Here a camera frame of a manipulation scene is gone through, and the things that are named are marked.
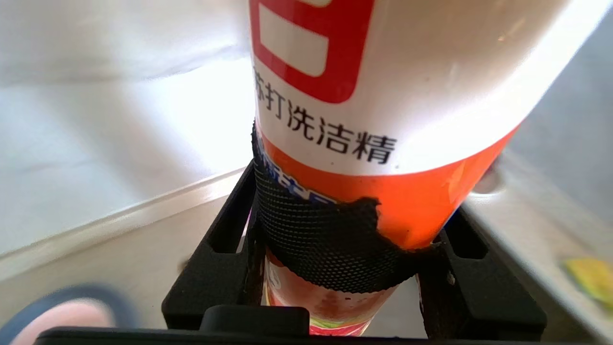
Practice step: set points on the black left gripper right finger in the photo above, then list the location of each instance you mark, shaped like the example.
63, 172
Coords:
483, 302

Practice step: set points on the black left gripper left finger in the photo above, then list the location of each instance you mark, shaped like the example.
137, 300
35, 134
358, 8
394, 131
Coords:
210, 282

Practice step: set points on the orange white dish soap bottle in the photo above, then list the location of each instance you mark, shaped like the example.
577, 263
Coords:
407, 96

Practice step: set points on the yellow green sponge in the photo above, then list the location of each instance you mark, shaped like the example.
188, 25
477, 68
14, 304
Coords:
591, 282

